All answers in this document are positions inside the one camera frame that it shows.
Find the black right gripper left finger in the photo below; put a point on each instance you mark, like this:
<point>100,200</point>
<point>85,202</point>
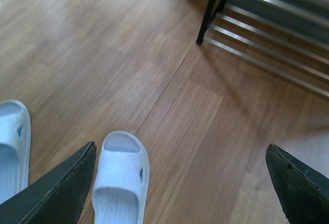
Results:
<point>57,197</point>

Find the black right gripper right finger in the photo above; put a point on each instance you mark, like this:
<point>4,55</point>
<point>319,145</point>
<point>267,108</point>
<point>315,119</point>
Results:
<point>302,191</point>

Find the light blue slide slipper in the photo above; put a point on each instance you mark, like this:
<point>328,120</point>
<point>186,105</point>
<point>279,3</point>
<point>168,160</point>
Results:
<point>120,189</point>

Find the black metal shoe rack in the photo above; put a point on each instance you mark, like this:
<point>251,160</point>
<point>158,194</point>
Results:
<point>288,38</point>

